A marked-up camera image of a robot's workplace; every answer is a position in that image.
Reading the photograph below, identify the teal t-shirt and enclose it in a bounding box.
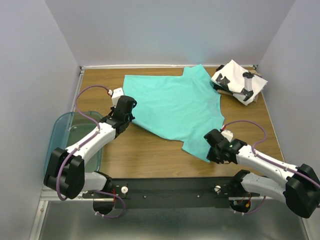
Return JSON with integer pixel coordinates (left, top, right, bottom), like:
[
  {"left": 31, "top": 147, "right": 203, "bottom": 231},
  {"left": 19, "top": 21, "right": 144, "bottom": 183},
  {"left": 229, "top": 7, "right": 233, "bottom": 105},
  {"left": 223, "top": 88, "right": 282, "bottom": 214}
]
[{"left": 123, "top": 64, "right": 225, "bottom": 161}]

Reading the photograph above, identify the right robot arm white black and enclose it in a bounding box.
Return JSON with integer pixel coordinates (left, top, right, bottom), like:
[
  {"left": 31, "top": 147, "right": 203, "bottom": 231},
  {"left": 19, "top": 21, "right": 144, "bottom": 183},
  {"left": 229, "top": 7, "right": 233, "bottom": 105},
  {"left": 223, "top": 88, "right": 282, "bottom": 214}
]
[{"left": 204, "top": 129, "right": 320, "bottom": 219}]

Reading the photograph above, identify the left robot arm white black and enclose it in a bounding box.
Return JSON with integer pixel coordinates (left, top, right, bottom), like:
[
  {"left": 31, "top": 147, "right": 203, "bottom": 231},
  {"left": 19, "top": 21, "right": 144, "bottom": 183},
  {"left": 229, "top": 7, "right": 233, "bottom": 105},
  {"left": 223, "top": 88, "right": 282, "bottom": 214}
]
[{"left": 43, "top": 95, "right": 137, "bottom": 201}]

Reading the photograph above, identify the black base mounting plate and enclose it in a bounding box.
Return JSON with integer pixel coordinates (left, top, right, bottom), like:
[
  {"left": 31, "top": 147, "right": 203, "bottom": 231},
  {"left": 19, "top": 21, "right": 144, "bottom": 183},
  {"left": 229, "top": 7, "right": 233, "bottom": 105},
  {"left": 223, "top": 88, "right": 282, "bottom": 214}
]
[{"left": 82, "top": 176, "right": 251, "bottom": 213}]

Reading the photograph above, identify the clear blue plastic bin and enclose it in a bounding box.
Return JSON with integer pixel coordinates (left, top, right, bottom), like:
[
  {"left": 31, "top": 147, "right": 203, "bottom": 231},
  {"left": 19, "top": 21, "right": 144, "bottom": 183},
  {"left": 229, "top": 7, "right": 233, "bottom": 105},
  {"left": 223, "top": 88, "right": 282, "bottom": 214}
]
[{"left": 43, "top": 111, "right": 103, "bottom": 175}]

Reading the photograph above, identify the white black folded t-shirt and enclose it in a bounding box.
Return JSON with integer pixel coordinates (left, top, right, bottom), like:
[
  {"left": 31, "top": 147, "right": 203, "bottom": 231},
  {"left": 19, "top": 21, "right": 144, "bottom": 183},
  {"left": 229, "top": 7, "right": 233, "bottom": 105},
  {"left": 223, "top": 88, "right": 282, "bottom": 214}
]
[{"left": 210, "top": 60, "right": 268, "bottom": 106}]

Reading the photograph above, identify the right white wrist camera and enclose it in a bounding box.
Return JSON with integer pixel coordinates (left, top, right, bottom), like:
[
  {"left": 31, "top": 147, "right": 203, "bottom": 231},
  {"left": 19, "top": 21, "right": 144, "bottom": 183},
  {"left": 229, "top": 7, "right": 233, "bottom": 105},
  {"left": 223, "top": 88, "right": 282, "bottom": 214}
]
[{"left": 221, "top": 129, "right": 234, "bottom": 142}]

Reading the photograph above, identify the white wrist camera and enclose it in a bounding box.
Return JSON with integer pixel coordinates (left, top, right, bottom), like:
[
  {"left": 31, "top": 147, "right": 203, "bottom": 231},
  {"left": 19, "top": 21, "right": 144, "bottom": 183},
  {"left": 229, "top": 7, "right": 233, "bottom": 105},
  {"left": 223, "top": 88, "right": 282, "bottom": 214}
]
[
  {"left": 221, "top": 129, "right": 234, "bottom": 142},
  {"left": 111, "top": 87, "right": 124, "bottom": 107}
]

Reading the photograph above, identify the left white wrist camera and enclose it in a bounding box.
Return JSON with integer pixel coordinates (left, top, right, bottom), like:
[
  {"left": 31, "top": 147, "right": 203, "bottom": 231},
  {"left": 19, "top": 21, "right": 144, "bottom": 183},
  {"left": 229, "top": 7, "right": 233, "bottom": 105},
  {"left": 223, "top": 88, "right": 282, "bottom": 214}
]
[{"left": 111, "top": 87, "right": 124, "bottom": 107}]

